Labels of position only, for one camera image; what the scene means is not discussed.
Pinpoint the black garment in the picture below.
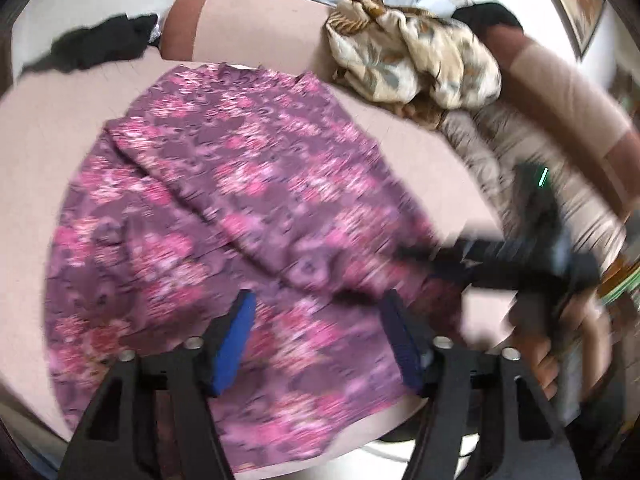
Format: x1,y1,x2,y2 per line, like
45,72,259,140
452,1,523,36

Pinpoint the person's right hand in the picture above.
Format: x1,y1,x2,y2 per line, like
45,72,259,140
517,332,562,403

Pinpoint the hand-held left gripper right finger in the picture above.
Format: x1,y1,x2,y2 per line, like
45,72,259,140
380,289,586,480

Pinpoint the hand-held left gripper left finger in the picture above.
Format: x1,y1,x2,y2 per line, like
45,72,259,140
57,289,258,480

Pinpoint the purple floral garment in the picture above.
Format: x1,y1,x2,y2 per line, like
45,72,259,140
44,62,481,473

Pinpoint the grey patterned cloth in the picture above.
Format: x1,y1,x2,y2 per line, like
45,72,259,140
440,107,628,271

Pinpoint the black cloth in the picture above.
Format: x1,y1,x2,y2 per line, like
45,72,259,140
20,12,161,78

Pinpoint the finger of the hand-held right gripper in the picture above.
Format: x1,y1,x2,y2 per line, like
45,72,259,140
392,237,503,291

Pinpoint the beige floral cloth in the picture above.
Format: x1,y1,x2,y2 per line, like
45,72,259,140
325,0,503,128

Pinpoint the pink sofa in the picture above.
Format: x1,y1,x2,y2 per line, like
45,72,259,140
0,0,636,476

